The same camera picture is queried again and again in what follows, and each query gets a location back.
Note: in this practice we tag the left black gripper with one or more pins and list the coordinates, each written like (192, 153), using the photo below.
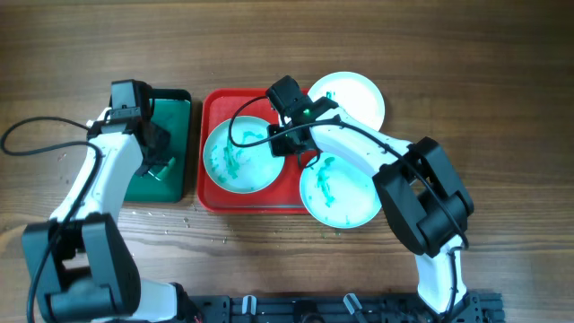
(163, 137)

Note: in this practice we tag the dark green plastic tray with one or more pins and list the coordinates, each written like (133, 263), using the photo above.
(175, 134)

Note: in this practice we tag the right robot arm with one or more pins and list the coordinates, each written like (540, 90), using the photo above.
(424, 199)

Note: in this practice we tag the white plate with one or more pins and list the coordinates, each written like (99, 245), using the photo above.
(338, 194)
(239, 170)
(355, 93)

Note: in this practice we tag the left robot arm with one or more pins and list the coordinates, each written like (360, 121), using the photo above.
(80, 267)

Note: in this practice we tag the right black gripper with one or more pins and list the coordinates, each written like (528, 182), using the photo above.
(278, 148)

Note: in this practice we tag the red plastic tray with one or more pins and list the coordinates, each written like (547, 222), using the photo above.
(281, 197)

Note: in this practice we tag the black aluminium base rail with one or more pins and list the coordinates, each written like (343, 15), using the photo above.
(475, 307)

